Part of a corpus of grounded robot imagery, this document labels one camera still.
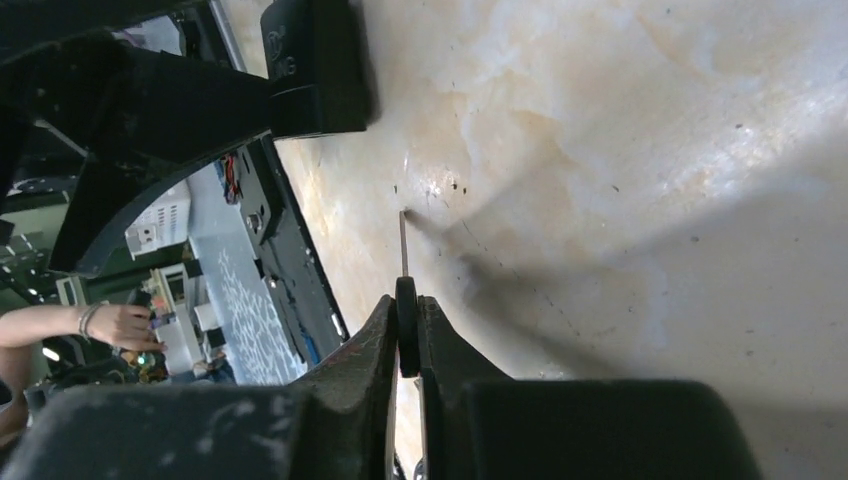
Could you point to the single black headed key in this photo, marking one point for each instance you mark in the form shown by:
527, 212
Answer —
407, 310

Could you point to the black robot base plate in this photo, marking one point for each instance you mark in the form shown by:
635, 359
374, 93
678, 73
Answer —
287, 261

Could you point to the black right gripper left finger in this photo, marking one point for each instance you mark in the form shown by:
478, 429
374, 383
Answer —
335, 422

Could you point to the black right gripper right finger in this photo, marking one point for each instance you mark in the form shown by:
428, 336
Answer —
481, 423

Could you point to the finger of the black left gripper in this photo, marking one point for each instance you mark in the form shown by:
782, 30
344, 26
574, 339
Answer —
141, 121

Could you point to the bystander forearm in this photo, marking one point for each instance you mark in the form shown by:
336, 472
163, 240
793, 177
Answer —
29, 325

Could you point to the black u-lock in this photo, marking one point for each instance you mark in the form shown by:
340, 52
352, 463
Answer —
314, 65

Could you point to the bystander hand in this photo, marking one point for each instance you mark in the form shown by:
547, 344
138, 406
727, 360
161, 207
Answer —
124, 326

